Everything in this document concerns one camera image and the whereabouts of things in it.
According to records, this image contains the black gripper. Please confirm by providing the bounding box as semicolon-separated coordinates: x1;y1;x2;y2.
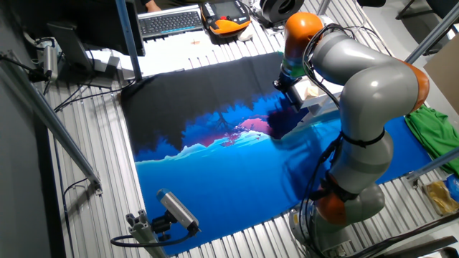
274;73;298;98

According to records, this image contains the white drawer with black handle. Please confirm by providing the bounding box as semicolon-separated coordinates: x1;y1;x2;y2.
285;77;327;113

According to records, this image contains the tan cardboard piece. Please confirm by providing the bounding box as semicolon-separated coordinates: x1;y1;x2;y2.
304;85;320;100

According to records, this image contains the small white rounded object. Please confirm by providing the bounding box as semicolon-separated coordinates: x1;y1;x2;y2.
237;24;255;42

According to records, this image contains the black filament spool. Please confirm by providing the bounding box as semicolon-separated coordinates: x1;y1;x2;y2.
258;0;306;24

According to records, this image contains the orange black teach pendant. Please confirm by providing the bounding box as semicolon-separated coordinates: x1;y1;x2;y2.
199;0;252;37

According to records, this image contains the blue forest print cloth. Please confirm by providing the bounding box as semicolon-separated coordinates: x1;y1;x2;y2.
120;52;433;256

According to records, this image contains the black computer keyboard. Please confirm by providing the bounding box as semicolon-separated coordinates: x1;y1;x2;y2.
137;4;204;41

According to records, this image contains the green cloth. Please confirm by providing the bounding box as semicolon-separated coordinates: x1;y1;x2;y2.
404;104;459;176

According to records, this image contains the brown cardboard board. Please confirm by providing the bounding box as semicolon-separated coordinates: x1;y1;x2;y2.
422;34;459;115

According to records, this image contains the black office chair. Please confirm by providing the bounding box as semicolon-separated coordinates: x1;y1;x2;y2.
394;0;459;54

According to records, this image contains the yellow plastic bag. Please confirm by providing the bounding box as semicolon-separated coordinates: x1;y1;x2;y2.
422;180;459;216

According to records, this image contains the blue plastic bag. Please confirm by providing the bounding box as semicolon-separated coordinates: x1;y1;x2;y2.
444;173;459;204

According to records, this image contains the dark metal bar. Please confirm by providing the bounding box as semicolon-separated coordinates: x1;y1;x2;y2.
376;234;459;258

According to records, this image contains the black computer monitor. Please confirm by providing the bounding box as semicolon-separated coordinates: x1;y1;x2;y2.
10;0;146;89

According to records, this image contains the long slanted aluminium bar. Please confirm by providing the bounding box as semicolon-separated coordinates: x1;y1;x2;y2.
0;49;103;196

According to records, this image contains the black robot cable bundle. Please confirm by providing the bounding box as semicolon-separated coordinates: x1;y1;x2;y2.
299;23;388;258

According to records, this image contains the aluminium upright post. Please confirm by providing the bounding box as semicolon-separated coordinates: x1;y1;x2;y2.
315;0;333;16

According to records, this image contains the silver camera with blue end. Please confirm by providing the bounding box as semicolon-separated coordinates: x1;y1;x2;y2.
156;188;202;236

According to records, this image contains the tall aluminium frame bar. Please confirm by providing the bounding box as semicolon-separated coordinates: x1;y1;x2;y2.
403;1;459;65

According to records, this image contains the blue-grey aluminium frame post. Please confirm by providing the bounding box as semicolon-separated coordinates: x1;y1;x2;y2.
114;0;143;82

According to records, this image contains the short aluminium frame bar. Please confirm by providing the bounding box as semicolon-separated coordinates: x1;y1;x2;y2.
404;147;459;182

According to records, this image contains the short aluminium profile mount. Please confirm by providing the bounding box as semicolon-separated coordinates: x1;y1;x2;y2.
125;209;168;258

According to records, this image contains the black camera cable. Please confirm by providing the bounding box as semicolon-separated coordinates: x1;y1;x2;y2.
110;229;197;248

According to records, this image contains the silver camera with black cable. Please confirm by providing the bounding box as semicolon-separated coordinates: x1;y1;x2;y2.
35;37;60;82

